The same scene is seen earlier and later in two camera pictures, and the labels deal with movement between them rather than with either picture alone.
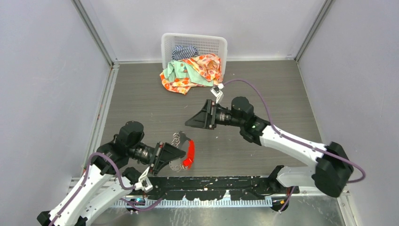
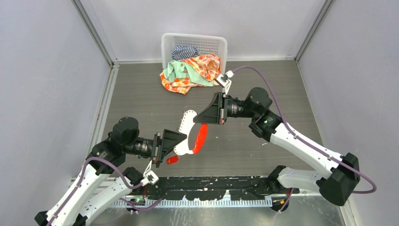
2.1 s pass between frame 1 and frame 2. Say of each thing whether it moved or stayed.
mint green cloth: stayed
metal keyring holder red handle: moved
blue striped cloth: stayed
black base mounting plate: stayed
